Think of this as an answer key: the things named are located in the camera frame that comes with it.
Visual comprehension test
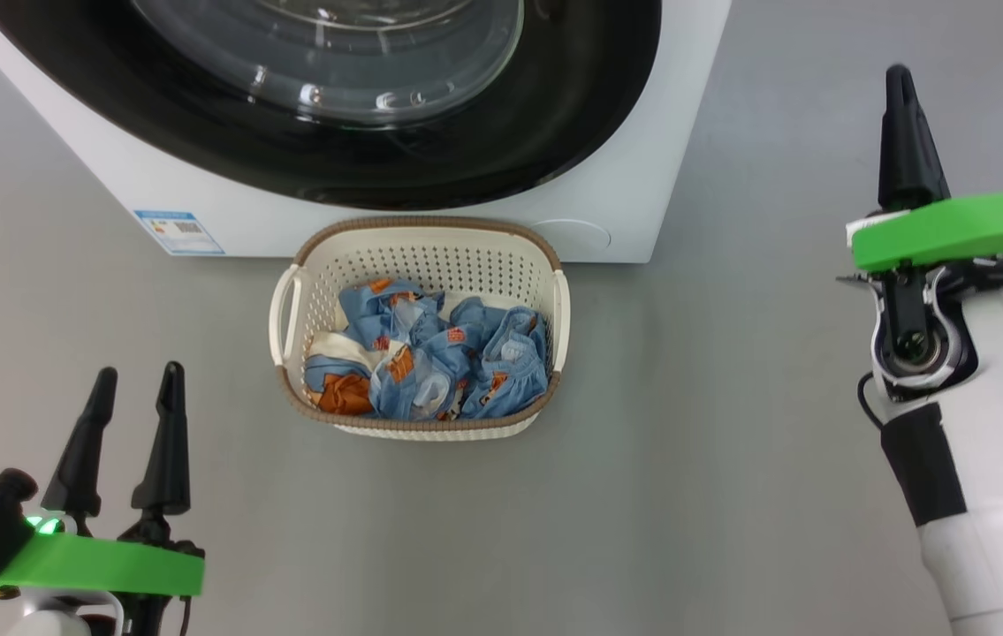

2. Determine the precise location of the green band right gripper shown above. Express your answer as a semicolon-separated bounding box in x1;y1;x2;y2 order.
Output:
837;64;1003;292

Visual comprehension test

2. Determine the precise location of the black round glass washer door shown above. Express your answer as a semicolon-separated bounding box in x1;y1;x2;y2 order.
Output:
0;0;663;211

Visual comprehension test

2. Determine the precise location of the black cable with teal plug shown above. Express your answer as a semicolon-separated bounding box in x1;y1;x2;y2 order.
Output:
857;371;887;430

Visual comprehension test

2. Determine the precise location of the round white filter cover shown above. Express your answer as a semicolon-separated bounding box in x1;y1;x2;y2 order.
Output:
529;218;612;257

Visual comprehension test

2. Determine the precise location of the cream and orange print garment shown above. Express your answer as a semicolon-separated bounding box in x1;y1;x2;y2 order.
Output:
305;331;389;416

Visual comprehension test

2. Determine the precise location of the white front-load washing machine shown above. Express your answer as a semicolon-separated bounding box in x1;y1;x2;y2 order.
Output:
0;0;732;264

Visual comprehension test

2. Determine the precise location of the blue cartoon print garment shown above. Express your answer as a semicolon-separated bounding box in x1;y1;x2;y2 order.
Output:
305;278;551;420

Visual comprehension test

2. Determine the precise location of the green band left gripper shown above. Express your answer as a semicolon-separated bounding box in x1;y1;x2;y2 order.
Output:
0;360;206;610

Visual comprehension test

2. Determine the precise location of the cream perforated laundry basket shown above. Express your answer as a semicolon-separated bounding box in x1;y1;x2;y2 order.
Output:
269;216;571;441

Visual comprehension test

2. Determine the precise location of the blue energy label sticker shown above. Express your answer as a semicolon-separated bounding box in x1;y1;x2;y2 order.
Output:
134;209;225;257

